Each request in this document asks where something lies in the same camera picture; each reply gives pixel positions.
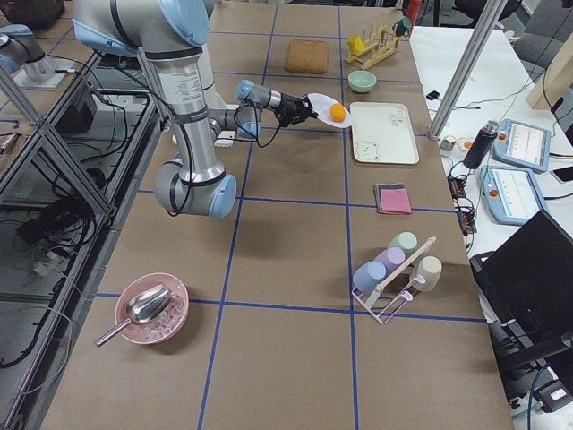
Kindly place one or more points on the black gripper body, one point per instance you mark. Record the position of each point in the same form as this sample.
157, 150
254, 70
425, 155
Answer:
286, 104

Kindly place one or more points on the white round plate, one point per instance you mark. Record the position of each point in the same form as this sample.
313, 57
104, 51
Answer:
321, 104

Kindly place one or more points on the orange fruit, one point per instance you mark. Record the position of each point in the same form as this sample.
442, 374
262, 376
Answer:
337, 113

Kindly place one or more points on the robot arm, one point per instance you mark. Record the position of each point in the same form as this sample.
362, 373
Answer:
19, 47
172, 36

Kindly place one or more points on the cream bear tray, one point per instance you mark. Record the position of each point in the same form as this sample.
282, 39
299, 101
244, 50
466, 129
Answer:
382, 134

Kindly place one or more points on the brown wooden cutting board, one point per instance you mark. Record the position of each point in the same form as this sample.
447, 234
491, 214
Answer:
307, 56

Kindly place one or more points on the green bowl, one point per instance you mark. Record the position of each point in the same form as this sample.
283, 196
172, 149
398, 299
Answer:
361, 81

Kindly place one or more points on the yellow mug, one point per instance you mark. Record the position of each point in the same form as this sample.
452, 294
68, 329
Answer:
355, 45

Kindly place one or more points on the wooden drying rack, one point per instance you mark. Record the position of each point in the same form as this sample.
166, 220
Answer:
379, 45

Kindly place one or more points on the grey folded cloth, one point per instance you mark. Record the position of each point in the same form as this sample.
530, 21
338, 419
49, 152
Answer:
380, 186

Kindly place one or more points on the pink folded cloth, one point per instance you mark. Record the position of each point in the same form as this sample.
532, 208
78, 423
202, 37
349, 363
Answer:
394, 201

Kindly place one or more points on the dark green mug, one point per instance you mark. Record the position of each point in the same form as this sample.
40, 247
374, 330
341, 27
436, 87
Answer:
402, 27

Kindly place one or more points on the small metal cup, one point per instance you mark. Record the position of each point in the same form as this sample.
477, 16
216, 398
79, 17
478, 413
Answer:
448, 143

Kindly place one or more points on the red cylinder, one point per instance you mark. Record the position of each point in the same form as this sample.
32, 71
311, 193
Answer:
413, 10

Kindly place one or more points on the green cup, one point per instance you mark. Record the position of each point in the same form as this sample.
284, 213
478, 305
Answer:
406, 241

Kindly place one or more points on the purple cup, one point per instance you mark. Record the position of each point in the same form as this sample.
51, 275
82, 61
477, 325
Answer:
391, 258

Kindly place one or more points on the blue cup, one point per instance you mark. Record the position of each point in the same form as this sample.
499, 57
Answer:
368, 276

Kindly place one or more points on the black bottle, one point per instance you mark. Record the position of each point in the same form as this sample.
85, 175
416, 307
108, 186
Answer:
481, 145

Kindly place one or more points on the black power strip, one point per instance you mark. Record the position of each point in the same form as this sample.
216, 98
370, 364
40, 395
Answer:
464, 207

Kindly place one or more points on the beige cup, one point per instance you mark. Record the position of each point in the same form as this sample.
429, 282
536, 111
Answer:
426, 273

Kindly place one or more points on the blue teach pendant tablet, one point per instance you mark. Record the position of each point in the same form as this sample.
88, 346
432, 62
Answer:
512, 195

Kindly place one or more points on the metal spoon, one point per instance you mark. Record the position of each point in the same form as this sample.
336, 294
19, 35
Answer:
143, 308

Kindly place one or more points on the pink bowl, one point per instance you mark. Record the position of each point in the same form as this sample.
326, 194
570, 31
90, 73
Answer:
168, 323

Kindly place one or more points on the black laptop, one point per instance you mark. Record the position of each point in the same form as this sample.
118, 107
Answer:
528, 279

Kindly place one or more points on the white wire cup rack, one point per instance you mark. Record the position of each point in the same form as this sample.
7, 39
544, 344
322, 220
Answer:
396, 290

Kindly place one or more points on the aluminium frame post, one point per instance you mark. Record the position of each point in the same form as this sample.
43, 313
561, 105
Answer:
481, 33

